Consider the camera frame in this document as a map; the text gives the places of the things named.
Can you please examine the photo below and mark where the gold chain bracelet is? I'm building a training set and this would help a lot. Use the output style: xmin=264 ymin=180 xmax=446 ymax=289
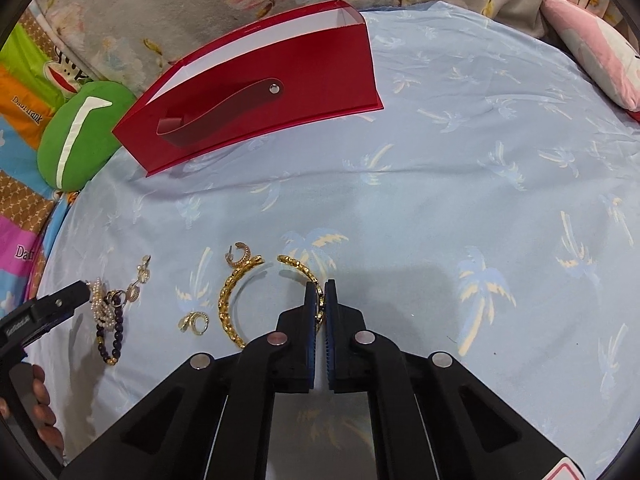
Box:
xmin=217 ymin=254 xmax=326 ymax=351

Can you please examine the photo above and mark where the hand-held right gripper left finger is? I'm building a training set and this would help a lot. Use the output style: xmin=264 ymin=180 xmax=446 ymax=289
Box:
xmin=60 ymin=282 xmax=326 ymax=480

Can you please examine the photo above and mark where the colourful monkey print sheet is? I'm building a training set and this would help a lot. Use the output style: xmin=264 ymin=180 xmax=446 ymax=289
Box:
xmin=0 ymin=10 xmax=96 ymax=311

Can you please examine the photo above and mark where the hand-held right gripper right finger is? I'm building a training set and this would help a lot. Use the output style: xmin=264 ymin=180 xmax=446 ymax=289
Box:
xmin=324 ymin=280 xmax=587 ymax=480

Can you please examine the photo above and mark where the pink pillow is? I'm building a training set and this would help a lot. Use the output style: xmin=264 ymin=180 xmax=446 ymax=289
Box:
xmin=542 ymin=0 xmax=640 ymax=114

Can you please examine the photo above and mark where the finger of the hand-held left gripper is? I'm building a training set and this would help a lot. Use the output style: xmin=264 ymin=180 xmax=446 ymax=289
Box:
xmin=36 ymin=281 xmax=94 ymax=317

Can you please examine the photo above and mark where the grey floral blanket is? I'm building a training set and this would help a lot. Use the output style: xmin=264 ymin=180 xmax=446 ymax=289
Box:
xmin=31 ymin=0 xmax=623 ymax=116

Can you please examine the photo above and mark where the green pillow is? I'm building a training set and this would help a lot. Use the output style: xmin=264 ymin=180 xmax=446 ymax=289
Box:
xmin=37 ymin=80 xmax=139 ymax=194

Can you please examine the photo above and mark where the person's left hand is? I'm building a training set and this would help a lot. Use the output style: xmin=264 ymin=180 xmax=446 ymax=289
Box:
xmin=0 ymin=364 xmax=65 ymax=450

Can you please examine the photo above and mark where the purple bead bracelet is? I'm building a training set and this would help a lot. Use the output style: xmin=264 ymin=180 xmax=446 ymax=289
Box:
xmin=96 ymin=291 xmax=126 ymax=366

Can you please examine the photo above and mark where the red jewelry box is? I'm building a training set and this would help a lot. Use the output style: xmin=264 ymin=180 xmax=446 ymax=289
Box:
xmin=111 ymin=1 xmax=385 ymax=178

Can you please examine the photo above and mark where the gold hoop earring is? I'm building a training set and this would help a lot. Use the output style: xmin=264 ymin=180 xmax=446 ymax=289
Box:
xmin=225 ymin=242 xmax=256 ymax=269

